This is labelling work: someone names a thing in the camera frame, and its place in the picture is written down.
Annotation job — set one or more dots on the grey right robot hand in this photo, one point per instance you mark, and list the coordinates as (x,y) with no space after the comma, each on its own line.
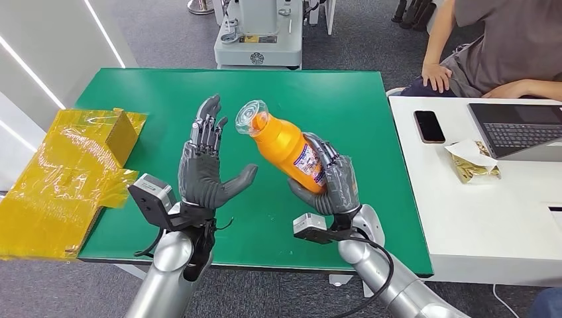
(342,184)

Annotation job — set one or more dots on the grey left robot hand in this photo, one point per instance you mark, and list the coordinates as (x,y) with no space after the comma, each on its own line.
(200,175)

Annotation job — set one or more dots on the orange detergent bottle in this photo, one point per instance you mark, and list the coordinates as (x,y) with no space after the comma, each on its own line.
(281,145)

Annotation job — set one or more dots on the person's right forearm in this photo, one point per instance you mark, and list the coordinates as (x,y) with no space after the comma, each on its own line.
(439,39)

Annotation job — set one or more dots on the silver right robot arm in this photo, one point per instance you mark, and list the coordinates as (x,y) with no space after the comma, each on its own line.
(395,294)

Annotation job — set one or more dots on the white robot base machine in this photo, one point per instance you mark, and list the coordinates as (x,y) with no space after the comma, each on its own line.
(259,44)

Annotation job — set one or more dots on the person's left forearm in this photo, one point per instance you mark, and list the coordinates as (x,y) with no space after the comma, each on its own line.
(546,87)

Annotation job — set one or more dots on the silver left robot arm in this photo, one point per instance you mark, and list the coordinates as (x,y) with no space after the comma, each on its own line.
(167,276)

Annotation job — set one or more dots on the black smartphone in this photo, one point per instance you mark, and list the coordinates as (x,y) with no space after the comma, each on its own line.
(429,126)

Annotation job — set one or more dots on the white chair seat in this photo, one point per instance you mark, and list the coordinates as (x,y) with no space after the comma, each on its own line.
(394,91)

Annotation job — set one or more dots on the gold snack packet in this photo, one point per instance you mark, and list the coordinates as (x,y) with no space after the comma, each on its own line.
(472,164)

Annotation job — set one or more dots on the person's right hand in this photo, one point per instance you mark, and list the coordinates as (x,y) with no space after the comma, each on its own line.
(437,77)

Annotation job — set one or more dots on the person's hand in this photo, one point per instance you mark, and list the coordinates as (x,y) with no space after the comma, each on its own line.
(437,77)
(505,90)

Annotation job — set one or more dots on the yellow tape-wrapped cardboard box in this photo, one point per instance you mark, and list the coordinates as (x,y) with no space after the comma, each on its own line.
(52,184)

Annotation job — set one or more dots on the chrome stand base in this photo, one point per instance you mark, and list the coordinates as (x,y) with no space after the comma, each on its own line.
(200,6)

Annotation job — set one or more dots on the white furniture panel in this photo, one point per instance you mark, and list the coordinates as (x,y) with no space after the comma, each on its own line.
(327,15)

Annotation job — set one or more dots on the grey laptop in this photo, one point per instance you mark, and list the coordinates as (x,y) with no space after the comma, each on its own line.
(518,131)

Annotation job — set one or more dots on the black chair base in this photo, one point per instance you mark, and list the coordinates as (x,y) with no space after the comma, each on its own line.
(412,13)

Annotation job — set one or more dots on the person's left hand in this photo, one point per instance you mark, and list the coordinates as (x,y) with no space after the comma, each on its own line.
(505,90)

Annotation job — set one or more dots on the person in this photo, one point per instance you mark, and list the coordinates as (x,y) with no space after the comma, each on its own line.
(509,39)

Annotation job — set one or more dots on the blue fabric object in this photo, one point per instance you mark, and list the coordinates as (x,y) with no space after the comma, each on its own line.
(549,305)

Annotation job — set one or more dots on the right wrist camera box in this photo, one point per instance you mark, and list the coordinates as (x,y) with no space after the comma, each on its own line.
(309,226)

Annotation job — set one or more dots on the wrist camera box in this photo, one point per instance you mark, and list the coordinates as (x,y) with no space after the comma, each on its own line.
(309,226)
(149,197)

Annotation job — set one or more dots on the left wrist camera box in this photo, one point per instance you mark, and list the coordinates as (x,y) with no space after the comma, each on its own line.
(149,197)

